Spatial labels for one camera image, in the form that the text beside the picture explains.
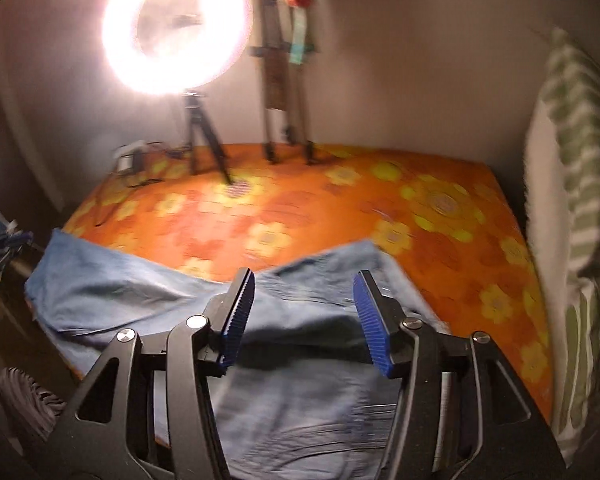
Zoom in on orange floral bed sheet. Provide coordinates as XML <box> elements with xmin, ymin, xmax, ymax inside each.
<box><xmin>64</xmin><ymin>145</ymin><xmax>554</xmax><ymax>415</ymax></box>

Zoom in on dark patterned cloth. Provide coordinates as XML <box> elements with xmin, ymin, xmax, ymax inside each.
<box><xmin>0</xmin><ymin>367</ymin><xmax>67</xmax><ymax>444</ymax></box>

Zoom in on bright ring light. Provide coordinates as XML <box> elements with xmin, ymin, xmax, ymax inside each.
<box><xmin>102</xmin><ymin>0</ymin><xmax>252</xmax><ymax>96</ymax></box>

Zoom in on green striped white pillow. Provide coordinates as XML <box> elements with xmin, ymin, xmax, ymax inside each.
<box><xmin>524</xmin><ymin>27</ymin><xmax>600</xmax><ymax>464</ymax></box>

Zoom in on small black tripod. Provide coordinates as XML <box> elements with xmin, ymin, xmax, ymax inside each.
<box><xmin>183</xmin><ymin>90</ymin><xmax>233</xmax><ymax>185</ymax></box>

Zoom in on blue denim pants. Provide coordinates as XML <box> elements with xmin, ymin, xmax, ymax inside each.
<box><xmin>24</xmin><ymin>231</ymin><xmax>444</xmax><ymax>479</ymax></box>

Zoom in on tall silver tripod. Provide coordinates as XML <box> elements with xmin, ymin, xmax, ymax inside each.
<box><xmin>250</xmin><ymin>0</ymin><xmax>317</xmax><ymax>165</ymax></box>

